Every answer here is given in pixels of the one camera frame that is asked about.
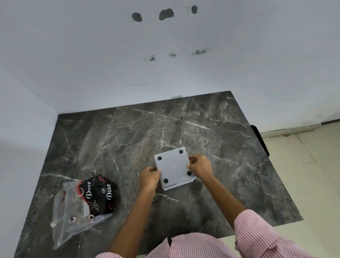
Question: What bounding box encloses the person's right hand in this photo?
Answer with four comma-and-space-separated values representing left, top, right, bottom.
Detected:
186, 154, 213, 182

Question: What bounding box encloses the person's left hand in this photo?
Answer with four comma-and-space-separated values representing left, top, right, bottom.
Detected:
139, 166, 162, 193

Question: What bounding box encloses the grey square plate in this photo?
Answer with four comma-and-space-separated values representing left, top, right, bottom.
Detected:
154, 146, 196, 191

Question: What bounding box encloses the person's left forearm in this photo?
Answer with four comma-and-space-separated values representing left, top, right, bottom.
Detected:
108, 187, 156, 258

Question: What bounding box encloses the person's right forearm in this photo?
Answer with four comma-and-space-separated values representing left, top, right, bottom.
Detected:
197, 174, 248, 232

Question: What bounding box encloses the black printed pouch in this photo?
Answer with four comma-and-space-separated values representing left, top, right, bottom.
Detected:
76, 175, 119, 219

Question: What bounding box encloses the black chair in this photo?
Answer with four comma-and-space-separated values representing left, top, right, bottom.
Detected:
250, 125, 270, 158

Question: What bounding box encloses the red white striped shirt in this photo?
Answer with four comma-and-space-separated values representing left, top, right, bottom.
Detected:
94, 209, 320, 258

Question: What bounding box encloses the clear plastic bag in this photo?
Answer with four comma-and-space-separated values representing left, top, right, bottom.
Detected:
50, 180, 113, 250

